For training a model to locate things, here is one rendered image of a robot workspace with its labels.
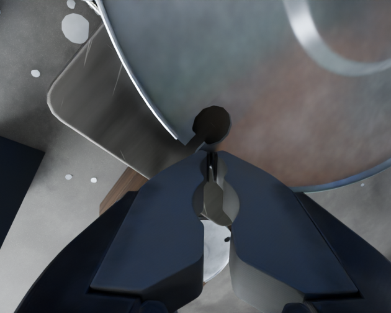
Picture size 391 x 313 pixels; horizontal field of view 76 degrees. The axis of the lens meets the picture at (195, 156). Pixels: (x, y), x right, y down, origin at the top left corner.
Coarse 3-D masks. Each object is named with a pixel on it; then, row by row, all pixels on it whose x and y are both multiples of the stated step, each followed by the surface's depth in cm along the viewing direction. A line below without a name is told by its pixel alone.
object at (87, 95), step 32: (96, 32) 10; (96, 64) 11; (64, 96) 11; (96, 96) 11; (128, 96) 12; (96, 128) 12; (128, 128) 12; (160, 128) 13; (192, 128) 13; (224, 128) 14; (128, 160) 13; (160, 160) 14; (224, 224) 18
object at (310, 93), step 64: (128, 0) 10; (192, 0) 11; (256, 0) 11; (320, 0) 12; (384, 0) 13; (128, 64) 11; (192, 64) 12; (256, 64) 13; (320, 64) 14; (384, 64) 15; (256, 128) 14; (320, 128) 16; (384, 128) 18
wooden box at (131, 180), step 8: (128, 168) 97; (120, 176) 100; (128, 176) 93; (136, 176) 87; (144, 176) 82; (120, 184) 95; (128, 184) 89; (136, 184) 84; (112, 192) 98; (120, 192) 92; (104, 200) 101; (112, 200) 94; (104, 208) 96
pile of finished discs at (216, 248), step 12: (204, 216) 73; (204, 228) 73; (216, 228) 74; (204, 240) 75; (216, 240) 77; (228, 240) 80; (204, 252) 77; (216, 252) 79; (228, 252) 81; (204, 264) 80; (216, 264) 82; (204, 276) 83
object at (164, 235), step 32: (192, 160) 11; (160, 192) 9; (192, 192) 9; (128, 224) 8; (160, 224) 8; (192, 224) 8; (128, 256) 7; (160, 256) 7; (192, 256) 7; (96, 288) 6; (128, 288) 6; (160, 288) 6; (192, 288) 7
